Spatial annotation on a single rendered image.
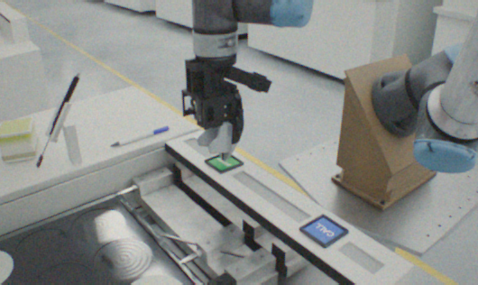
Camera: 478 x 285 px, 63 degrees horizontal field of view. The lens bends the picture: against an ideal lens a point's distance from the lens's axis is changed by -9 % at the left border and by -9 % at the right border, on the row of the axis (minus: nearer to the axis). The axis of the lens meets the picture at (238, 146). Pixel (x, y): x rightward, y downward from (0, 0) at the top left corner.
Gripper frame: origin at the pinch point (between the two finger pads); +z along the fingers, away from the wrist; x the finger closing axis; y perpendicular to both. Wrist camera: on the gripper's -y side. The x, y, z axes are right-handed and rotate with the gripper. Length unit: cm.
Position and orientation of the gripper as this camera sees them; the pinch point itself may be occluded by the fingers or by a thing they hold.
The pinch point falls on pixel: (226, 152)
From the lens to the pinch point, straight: 82.1
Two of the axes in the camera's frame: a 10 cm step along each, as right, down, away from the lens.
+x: 6.2, 3.8, -6.9
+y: -7.9, 3.0, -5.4
